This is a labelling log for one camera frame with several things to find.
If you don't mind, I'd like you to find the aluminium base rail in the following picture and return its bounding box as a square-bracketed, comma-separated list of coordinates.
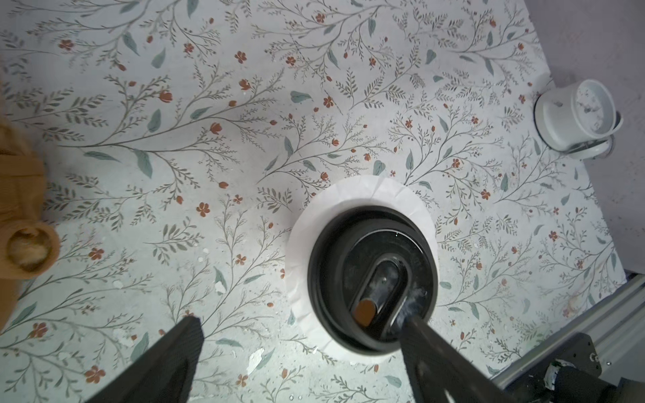
[492, 275, 644, 402]

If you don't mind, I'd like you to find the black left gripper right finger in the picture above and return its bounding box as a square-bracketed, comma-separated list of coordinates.
[400, 316, 513, 402]

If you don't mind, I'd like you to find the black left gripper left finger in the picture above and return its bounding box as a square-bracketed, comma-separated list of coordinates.
[89, 317, 204, 402]

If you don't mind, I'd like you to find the black plastic cup lid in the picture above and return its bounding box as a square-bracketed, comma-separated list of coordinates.
[307, 206, 439, 356]

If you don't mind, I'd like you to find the brown teddy bear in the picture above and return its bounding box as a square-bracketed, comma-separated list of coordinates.
[1, 114, 60, 327]

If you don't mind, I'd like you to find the white alarm clock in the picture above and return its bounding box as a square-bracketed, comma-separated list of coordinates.
[534, 79, 623, 161]

